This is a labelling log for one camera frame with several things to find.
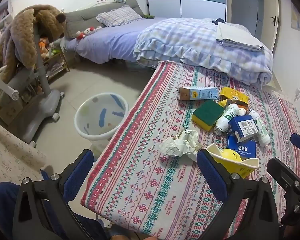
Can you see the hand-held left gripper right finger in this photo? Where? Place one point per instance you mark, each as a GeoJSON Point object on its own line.
{"type": "Point", "coordinates": [210, 172]}

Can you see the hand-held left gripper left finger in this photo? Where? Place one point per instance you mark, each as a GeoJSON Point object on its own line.
{"type": "Point", "coordinates": [83, 163]}

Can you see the yellow torn cardboard box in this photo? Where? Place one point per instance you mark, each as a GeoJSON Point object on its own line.
{"type": "Point", "coordinates": [230, 158]}

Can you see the white plastic basin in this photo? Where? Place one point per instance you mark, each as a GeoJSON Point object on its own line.
{"type": "Point", "coordinates": [95, 110]}

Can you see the white tissue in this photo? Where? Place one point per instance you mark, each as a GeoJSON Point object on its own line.
{"type": "Point", "coordinates": [242, 111]}

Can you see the flat blue box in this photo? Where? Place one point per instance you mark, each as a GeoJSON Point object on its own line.
{"type": "Point", "coordinates": [240, 148]}

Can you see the white plastic bottle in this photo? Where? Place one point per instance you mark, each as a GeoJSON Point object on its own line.
{"type": "Point", "coordinates": [226, 117]}
{"type": "Point", "coordinates": [262, 130]}

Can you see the crumpled paper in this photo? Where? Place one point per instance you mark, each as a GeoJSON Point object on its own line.
{"type": "Point", "coordinates": [180, 145]}

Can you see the blue box with barcode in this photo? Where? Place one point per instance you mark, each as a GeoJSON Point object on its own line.
{"type": "Point", "coordinates": [240, 126]}

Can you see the green and yellow sponge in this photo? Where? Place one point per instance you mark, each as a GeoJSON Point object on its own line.
{"type": "Point", "coordinates": [207, 112]}

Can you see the patterned knit tablecloth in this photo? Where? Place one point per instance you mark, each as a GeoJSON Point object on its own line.
{"type": "Point", "coordinates": [145, 180]}

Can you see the grey swivel chair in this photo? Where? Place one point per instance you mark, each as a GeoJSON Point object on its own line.
{"type": "Point", "coordinates": [40, 110]}

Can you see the floral beige cloth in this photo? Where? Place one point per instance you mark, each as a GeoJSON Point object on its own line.
{"type": "Point", "coordinates": [10, 155]}

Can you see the blue milk carton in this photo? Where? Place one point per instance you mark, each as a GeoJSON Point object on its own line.
{"type": "Point", "coordinates": [202, 93]}

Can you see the yellow snack wrapper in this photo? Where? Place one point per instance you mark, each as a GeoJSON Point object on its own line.
{"type": "Point", "coordinates": [231, 93]}

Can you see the small wooden shelf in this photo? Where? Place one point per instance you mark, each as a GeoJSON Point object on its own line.
{"type": "Point", "coordinates": [57, 65]}

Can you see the pile of small toys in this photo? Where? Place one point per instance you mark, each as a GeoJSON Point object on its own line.
{"type": "Point", "coordinates": [48, 48]}

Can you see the folded grey sheet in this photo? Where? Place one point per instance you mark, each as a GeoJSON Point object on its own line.
{"type": "Point", "coordinates": [235, 36]}

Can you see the red white plush toy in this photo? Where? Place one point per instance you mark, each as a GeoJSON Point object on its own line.
{"type": "Point", "coordinates": [80, 35]}
{"type": "Point", "coordinates": [91, 30]}

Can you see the blue plaid quilt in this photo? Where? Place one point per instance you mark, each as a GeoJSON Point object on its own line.
{"type": "Point", "coordinates": [185, 40]}

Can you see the brown plush bear blanket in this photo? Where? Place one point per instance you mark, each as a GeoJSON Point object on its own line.
{"type": "Point", "coordinates": [22, 35]}

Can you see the white door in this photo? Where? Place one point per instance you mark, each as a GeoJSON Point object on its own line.
{"type": "Point", "coordinates": [268, 0]}

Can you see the grey headboard cushion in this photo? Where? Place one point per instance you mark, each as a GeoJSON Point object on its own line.
{"type": "Point", "coordinates": [85, 17]}

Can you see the plaid pillow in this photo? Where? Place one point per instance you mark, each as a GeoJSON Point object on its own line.
{"type": "Point", "coordinates": [120, 16]}

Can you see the green plush toy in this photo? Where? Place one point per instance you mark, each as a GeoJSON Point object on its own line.
{"type": "Point", "coordinates": [148, 17]}

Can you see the blue and white wardrobe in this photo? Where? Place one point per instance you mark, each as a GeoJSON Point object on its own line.
{"type": "Point", "coordinates": [185, 0]}

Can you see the white wall socket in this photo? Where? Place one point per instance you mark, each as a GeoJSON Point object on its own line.
{"type": "Point", "coordinates": [297, 94]}

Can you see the wall poster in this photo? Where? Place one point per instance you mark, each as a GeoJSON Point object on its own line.
{"type": "Point", "coordinates": [298, 17]}

